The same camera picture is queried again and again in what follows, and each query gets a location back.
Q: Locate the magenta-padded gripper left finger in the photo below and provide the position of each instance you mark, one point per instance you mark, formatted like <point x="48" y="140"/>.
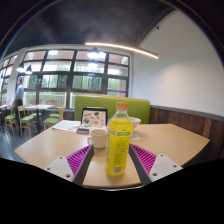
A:
<point x="59" y="166"/>

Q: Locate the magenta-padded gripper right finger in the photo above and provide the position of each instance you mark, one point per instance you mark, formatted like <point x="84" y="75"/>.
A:
<point x="165" y="165"/>

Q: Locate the yellow drink bottle orange cap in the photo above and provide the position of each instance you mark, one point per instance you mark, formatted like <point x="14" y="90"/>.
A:
<point x="118" y="143"/>

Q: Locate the white paper sheets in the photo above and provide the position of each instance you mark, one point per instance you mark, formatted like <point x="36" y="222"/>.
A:
<point x="66" y="125"/>

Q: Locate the small dark box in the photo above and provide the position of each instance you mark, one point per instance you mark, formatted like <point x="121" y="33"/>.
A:
<point x="82" y="130"/>

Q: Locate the white ceramic mug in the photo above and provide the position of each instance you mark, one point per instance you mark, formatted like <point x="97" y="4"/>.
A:
<point x="99" y="138"/>

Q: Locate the white bowl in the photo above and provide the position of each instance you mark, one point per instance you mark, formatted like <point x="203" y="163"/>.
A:
<point x="136" y="122"/>

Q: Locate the group of wooden green-seat chairs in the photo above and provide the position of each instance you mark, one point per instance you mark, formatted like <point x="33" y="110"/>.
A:
<point x="26" y="118"/>

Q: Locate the wooden dining table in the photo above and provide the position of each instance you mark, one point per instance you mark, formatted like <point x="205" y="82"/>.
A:
<point x="38" y="106"/>

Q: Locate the green upholstered bench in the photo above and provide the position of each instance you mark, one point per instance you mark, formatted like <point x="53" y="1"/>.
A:
<point x="133" y="106"/>

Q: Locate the person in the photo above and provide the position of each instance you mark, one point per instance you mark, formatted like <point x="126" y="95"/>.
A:
<point x="19" y="95"/>

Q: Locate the group of pendant lamps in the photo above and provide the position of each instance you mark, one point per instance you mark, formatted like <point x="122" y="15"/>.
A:
<point x="93" y="54"/>

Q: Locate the curved linear ceiling light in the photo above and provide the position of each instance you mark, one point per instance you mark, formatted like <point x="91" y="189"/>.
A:
<point x="123" y="48"/>

